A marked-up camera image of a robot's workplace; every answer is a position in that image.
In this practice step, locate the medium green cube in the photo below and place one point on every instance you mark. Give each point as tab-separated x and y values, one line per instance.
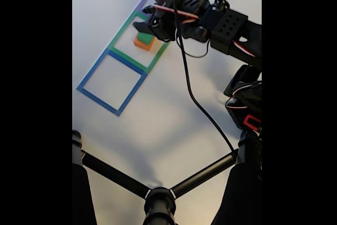
144	38

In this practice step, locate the black tripod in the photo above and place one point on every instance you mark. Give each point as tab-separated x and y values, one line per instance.
158	204

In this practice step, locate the red clamp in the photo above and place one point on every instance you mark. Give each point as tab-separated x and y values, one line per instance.
247	122

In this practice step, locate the large orange cube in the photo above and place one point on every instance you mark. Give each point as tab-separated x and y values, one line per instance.
143	46

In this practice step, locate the green square tape frame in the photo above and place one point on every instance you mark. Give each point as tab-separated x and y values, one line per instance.
126	56

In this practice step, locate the blue square tape frame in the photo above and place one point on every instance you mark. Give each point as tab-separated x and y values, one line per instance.
100	102

